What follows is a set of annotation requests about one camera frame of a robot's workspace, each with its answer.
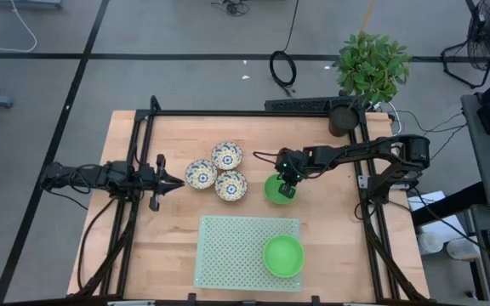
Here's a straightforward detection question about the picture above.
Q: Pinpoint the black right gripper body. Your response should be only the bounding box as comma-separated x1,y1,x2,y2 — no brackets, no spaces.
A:
275,147,311,184

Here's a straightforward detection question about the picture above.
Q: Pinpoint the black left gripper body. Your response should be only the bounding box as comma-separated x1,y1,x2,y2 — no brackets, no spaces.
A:
136,153,168,213

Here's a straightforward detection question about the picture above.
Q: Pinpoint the green plastic bowl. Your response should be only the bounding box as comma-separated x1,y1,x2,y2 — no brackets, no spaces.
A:
263,173,298,206
262,234,306,279

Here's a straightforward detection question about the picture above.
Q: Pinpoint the yellow bowl with patterned inside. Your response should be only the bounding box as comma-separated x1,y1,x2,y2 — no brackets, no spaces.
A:
214,169,248,202
210,140,244,172
184,158,219,190

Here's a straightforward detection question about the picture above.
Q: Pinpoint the black equipment box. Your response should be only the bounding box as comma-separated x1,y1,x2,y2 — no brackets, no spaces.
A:
264,96,359,113

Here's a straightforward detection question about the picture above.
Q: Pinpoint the pale green perforated metal shelf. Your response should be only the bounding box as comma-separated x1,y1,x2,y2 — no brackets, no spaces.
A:
192,214,305,293

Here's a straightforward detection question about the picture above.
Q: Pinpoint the potted plant in black pot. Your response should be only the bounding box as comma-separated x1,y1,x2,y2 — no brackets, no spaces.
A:
328,31,413,139

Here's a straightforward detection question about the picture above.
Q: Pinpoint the white paper sheet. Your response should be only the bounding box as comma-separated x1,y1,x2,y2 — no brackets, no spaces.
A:
407,190,467,244

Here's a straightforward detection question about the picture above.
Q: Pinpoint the white plastic cup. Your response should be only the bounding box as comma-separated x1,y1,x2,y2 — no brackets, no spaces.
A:
416,231,445,256
445,236,481,261

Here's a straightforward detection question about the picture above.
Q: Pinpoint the black desk support bar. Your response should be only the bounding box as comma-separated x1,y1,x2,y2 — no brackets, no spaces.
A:
410,181,484,226

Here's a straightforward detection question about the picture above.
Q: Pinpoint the black standing fan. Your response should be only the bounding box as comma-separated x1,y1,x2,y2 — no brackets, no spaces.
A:
440,0,490,90

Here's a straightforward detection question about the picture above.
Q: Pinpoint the black aluminium rig frame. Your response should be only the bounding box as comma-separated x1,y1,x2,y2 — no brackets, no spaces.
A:
66,94,431,306

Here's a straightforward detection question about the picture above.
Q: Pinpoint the black coiled cable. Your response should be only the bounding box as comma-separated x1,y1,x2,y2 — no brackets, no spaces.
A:
268,0,300,98

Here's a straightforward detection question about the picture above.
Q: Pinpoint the white power cable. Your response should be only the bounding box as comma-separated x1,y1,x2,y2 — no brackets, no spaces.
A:
385,100,404,137

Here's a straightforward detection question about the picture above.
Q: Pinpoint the yellow cable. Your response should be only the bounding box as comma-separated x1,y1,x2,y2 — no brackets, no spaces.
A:
358,0,376,34

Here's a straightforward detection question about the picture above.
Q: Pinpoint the black cable bundle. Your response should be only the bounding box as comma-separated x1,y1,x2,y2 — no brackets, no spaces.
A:
209,0,251,18

